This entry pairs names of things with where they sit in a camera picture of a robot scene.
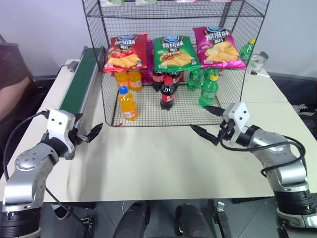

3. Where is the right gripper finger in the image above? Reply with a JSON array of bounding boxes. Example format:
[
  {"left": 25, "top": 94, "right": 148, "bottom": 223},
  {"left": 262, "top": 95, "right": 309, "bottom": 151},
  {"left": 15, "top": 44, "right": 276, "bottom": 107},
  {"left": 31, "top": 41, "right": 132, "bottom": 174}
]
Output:
[
  {"left": 190, "top": 124, "right": 220, "bottom": 147},
  {"left": 204, "top": 105, "right": 226, "bottom": 118}
]

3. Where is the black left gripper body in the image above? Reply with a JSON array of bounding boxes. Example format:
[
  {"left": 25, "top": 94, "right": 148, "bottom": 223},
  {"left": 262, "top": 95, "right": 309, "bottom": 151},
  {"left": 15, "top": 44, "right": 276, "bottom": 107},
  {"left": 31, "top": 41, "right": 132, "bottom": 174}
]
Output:
[{"left": 67, "top": 126, "right": 89, "bottom": 146}]

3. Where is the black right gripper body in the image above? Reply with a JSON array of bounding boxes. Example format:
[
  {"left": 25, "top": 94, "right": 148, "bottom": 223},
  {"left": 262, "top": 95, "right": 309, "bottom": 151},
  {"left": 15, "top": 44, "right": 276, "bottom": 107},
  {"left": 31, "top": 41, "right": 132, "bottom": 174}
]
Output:
[{"left": 217, "top": 119, "right": 239, "bottom": 140}]

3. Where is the green conveyor belt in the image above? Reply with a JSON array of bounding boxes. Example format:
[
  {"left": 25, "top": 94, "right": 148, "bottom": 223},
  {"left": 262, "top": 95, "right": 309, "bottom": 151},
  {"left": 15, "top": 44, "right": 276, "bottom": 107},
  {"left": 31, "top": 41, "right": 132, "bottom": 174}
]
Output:
[{"left": 58, "top": 46, "right": 106, "bottom": 127}]

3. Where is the green soda bottle yellow cap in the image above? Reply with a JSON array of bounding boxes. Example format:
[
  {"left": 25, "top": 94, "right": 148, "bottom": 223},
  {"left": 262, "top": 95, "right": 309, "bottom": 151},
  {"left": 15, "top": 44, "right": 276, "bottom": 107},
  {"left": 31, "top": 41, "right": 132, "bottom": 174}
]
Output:
[
  {"left": 199, "top": 74, "right": 220, "bottom": 109},
  {"left": 239, "top": 38, "right": 257, "bottom": 66}
]

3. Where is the orange soda bottle blue cap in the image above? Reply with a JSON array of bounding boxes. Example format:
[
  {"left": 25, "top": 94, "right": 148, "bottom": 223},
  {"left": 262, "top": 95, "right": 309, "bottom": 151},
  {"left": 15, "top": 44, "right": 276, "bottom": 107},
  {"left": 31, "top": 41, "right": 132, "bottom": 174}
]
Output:
[{"left": 117, "top": 86, "right": 138, "bottom": 122}]

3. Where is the cola bottle red cap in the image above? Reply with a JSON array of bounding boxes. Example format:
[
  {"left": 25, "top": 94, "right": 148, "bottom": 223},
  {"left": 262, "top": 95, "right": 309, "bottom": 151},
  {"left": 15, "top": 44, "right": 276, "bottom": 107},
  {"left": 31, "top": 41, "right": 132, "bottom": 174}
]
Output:
[{"left": 159, "top": 77, "right": 177, "bottom": 111}]

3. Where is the black white marker pen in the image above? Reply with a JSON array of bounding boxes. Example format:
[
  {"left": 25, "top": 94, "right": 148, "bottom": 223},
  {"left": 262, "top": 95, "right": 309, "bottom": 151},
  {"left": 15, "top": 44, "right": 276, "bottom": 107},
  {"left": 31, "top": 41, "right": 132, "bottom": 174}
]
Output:
[{"left": 249, "top": 70, "right": 271, "bottom": 78}]

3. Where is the magenta potato chips bag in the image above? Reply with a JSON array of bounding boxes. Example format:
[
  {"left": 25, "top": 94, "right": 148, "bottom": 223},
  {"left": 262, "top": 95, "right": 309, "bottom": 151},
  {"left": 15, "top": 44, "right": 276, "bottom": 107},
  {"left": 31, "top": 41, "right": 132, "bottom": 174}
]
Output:
[{"left": 192, "top": 26, "right": 247, "bottom": 70}]

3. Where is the white plastic bag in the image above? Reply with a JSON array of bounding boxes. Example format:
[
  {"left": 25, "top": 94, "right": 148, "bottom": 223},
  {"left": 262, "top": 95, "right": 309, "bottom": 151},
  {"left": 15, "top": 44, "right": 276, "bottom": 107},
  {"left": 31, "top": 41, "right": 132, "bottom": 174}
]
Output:
[{"left": 248, "top": 51, "right": 269, "bottom": 73}]

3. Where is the green potato chips bag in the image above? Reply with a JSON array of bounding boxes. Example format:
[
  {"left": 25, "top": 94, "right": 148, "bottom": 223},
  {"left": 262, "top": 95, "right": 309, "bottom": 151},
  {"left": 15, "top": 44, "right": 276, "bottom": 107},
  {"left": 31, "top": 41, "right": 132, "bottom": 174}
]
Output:
[{"left": 152, "top": 35, "right": 202, "bottom": 73}]

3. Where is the person in dark clothes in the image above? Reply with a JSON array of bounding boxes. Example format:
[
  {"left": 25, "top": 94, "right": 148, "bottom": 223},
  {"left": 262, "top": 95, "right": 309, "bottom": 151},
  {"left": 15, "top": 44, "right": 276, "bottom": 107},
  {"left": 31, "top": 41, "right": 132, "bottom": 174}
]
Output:
[{"left": 0, "top": 34, "right": 38, "bottom": 139}]

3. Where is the black white patterned cloth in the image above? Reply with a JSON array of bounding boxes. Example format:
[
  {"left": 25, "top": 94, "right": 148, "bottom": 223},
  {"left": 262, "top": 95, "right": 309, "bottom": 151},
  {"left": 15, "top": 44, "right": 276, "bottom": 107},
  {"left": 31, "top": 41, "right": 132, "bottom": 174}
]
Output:
[{"left": 292, "top": 103, "right": 317, "bottom": 139}]

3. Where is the red potato chips bag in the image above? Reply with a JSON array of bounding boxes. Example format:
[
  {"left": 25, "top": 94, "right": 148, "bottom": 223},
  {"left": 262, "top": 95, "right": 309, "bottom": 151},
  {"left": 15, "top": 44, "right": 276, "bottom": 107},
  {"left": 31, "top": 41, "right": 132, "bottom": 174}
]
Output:
[{"left": 103, "top": 33, "right": 149, "bottom": 74}]

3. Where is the dark rounded shape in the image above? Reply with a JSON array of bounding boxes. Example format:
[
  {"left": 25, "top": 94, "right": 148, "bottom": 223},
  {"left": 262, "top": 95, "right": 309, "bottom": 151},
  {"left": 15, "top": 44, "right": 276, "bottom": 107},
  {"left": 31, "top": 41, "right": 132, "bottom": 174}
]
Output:
[
  {"left": 112, "top": 200, "right": 152, "bottom": 238},
  {"left": 175, "top": 203, "right": 219, "bottom": 238}
]

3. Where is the magenta snack bag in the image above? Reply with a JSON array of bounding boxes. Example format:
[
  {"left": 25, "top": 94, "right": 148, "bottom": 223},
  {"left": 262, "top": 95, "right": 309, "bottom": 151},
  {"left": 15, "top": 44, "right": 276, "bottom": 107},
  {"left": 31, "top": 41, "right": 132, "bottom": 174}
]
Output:
[{"left": 142, "top": 39, "right": 155, "bottom": 85}]

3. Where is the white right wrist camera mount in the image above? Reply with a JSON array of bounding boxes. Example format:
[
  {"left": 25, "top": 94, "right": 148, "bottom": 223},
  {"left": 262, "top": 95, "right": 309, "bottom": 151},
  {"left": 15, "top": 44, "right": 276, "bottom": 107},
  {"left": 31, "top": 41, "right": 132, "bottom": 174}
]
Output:
[{"left": 222, "top": 101, "right": 250, "bottom": 145}]

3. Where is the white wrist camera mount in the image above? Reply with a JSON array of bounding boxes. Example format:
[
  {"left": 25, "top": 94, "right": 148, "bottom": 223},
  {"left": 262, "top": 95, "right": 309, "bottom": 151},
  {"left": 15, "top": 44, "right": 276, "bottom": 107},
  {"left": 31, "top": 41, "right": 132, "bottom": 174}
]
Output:
[
  {"left": 222, "top": 101, "right": 250, "bottom": 145},
  {"left": 46, "top": 109, "right": 76, "bottom": 160}
]

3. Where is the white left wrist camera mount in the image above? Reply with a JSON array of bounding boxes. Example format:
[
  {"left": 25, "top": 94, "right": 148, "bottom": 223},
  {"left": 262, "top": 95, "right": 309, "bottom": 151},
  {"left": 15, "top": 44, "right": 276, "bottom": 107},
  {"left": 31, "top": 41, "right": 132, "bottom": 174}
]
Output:
[{"left": 46, "top": 109, "right": 76, "bottom": 160}]

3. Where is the black wire mesh rack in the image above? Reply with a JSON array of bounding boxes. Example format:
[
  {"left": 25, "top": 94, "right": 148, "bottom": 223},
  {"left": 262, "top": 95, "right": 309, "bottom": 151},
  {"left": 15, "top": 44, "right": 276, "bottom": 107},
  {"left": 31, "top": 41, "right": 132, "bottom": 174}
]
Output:
[{"left": 81, "top": 0, "right": 270, "bottom": 128}]

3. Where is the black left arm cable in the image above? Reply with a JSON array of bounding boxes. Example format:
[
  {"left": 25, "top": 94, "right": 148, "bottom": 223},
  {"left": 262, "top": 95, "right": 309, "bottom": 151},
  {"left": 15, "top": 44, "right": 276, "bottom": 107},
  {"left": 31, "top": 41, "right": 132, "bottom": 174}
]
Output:
[{"left": 2, "top": 110, "right": 50, "bottom": 180}]

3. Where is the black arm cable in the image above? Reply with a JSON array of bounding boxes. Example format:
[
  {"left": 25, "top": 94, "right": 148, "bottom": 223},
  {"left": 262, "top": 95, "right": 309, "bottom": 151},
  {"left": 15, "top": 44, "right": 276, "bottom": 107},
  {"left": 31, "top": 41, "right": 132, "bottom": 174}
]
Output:
[
  {"left": 219, "top": 135, "right": 307, "bottom": 178},
  {"left": 2, "top": 110, "right": 50, "bottom": 180}
]

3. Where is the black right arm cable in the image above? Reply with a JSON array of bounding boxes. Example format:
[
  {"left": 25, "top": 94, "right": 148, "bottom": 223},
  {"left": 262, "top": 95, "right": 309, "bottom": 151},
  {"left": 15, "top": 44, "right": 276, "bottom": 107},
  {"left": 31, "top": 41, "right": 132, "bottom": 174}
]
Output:
[{"left": 219, "top": 135, "right": 307, "bottom": 178}]

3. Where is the black cable under table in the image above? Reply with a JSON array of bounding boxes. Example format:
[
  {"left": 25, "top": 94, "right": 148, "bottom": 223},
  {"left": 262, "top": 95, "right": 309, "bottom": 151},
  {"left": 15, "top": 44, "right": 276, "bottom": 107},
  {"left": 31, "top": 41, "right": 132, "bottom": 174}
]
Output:
[{"left": 44, "top": 187, "right": 93, "bottom": 238}]

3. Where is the black table bracket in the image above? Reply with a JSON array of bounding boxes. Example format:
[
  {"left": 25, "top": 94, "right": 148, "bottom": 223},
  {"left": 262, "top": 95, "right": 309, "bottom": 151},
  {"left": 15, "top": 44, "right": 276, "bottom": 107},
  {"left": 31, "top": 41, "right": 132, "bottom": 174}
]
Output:
[{"left": 212, "top": 200, "right": 230, "bottom": 238}]

